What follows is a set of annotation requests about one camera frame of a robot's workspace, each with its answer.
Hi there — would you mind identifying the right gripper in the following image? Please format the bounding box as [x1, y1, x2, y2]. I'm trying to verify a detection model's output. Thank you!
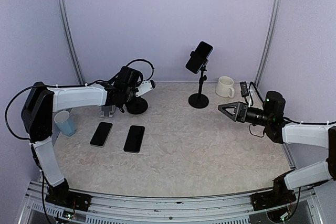
[218, 101, 273, 126]

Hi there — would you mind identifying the short black phone stand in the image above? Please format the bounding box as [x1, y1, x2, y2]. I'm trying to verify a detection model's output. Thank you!
[125, 97, 148, 115]

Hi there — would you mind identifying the white folding phone stand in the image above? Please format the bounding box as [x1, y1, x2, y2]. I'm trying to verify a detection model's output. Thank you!
[99, 105, 116, 118]

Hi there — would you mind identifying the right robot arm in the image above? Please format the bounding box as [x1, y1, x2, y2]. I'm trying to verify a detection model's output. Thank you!
[218, 91, 335, 205]

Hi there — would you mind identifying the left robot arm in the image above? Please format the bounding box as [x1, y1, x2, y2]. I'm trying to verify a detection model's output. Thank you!
[4, 65, 156, 206]

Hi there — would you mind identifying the tall black phone stand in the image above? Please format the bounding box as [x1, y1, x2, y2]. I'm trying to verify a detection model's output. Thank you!
[188, 59, 209, 109]

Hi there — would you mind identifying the blue phone on tall stand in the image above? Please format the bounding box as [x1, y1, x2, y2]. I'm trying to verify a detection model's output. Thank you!
[185, 41, 213, 74]

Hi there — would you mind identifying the cream mug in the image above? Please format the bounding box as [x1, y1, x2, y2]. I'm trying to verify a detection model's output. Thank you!
[215, 76, 235, 98]

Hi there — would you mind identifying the teal mug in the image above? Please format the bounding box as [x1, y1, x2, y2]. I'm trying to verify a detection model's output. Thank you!
[54, 110, 76, 137]

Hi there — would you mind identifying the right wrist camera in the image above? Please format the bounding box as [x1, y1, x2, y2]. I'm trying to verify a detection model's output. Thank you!
[239, 81, 254, 106]

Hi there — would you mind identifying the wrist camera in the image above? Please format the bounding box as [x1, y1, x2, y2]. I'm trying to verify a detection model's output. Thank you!
[135, 80, 156, 97]
[239, 81, 254, 106]

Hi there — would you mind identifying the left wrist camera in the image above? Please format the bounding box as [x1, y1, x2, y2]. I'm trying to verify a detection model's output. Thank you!
[135, 80, 156, 97]

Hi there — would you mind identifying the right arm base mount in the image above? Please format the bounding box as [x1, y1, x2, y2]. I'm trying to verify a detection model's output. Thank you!
[250, 187, 297, 211]

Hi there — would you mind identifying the aluminium front rail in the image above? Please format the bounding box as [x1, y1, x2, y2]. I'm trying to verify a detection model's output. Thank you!
[18, 179, 323, 224]

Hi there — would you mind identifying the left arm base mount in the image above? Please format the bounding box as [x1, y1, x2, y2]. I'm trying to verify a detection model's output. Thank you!
[45, 191, 91, 212]

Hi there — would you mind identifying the right aluminium corner post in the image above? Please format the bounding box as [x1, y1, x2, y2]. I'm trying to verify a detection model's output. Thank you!
[255, 0, 281, 87]

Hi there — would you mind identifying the aluminium corner post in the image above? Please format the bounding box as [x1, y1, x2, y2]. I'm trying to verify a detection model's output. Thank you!
[255, 0, 281, 87]
[57, 0, 85, 84]

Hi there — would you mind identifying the left aluminium corner post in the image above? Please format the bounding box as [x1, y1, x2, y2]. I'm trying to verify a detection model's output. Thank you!
[57, 0, 85, 84]

